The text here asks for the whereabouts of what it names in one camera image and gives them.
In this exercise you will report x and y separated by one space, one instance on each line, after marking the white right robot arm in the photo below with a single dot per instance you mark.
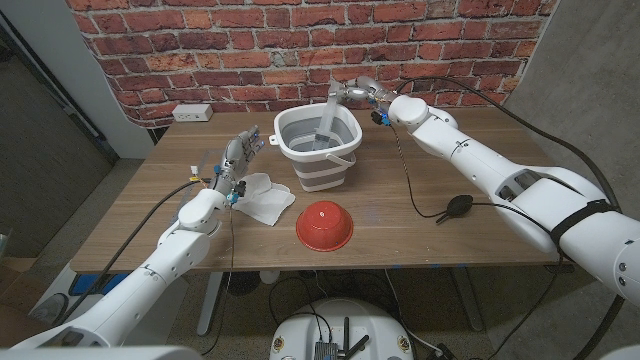
475 155

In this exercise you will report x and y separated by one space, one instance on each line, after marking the white power outlet strip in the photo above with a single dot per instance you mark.
192 113

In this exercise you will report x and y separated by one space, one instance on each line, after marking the white grey collapsible bucket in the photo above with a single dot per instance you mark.
320 175

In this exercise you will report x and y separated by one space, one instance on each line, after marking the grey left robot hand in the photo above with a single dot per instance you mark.
234 162

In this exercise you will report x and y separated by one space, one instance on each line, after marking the grey module with black antennas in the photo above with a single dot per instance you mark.
325 351

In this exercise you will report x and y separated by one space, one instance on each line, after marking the grey table leg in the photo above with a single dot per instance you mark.
467 300

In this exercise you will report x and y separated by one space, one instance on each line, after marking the white table leg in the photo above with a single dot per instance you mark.
210 300

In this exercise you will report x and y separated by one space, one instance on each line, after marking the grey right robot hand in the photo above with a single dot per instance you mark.
372 92

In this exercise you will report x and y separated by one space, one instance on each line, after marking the black rubber air blower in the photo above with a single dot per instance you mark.
459 205

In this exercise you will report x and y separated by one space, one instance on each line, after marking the large clear plastic syringe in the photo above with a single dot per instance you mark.
327 120

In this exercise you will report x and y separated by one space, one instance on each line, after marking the brick print backdrop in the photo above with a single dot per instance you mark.
225 45

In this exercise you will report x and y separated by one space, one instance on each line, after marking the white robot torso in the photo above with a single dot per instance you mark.
300 330

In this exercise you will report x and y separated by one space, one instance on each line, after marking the blue floor object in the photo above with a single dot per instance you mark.
82 284

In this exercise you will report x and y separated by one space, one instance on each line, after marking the white cloth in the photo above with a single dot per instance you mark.
270 202

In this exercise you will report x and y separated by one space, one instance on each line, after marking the red bowl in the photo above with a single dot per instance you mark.
324 227

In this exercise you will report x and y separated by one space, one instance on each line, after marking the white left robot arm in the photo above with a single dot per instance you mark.
150 280

